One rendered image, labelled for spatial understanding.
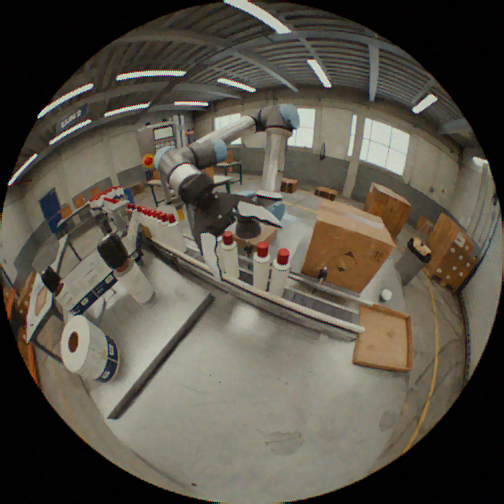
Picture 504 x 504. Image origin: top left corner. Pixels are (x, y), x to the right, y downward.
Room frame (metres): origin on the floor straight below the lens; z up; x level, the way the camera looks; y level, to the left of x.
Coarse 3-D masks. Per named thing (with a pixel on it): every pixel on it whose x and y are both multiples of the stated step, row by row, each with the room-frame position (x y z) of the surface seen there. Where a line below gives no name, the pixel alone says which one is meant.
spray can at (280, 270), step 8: (280, 256) 0.27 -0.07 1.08; (288, 256) 0.27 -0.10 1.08; (280, 264) 0.27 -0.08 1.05; (288, 264) 0.28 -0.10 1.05; (272, 272) 0.28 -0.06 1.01; (280, 272) 0.26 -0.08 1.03; (288, 272) 0.27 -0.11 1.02; (272, 280) 0.27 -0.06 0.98; (280, 280) 0.26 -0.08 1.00; (272, 288) 0.27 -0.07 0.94; (280, 288) 0.26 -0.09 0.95; (280, 296) 0.26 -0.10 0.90
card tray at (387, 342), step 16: (368, 320) 0.15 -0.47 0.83; (384, 320) 0.13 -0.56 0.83; (400, 320) 0.10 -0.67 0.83; (368, 336) 0.08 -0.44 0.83; (384, 336) 0.06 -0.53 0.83; (400, 336) 0.03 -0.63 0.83; (368, 352) 0.02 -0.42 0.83; (384, 352) 0.00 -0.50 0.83; (400, 352) -0.04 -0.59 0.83; (384, 368) -0.06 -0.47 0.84; (400, 368) -0.10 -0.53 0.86
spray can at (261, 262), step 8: (264, 248) 0.30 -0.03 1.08; (256, 256) 0.31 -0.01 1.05; (264, 256) 0.30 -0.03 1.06; (256, 264) 0.30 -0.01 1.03; (264, 264) 0.29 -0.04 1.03; (256, 272) 0.30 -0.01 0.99; (264, 272) 0.29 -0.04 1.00; (256, 280) 0.30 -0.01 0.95; (264, 280) 0.29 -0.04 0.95; (264, 288) 0.29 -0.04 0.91
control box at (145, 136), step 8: (144, 128) 0.59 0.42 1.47; (152, 128) 0.60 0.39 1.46; (144, 136) 0.58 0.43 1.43; (152, 136) 0.59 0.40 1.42; (144, 144) 0.58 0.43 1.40; (152, 144) 0.59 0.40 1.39; (176, 144) 0.64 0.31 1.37; (144, 152) 0.57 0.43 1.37; (152, 152) 0.59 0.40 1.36; (144, 168) 0.57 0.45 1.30; (152, 168) 0.59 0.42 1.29
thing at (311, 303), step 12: (192, 252) 0.52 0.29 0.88; (192, 264) 0.43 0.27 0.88; (240, 276) 0.37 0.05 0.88; (252, 276) 0.37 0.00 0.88; (240, 288) 0.31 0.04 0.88; (288, 300) 0.26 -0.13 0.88; (300, 300) 0.26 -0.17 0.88; (312, 300) 0.25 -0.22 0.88; (300, 312) 0.21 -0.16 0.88; (324, 312) 0.20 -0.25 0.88; (336, 312) 0.19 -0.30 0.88; (348, 312) 0.18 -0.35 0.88
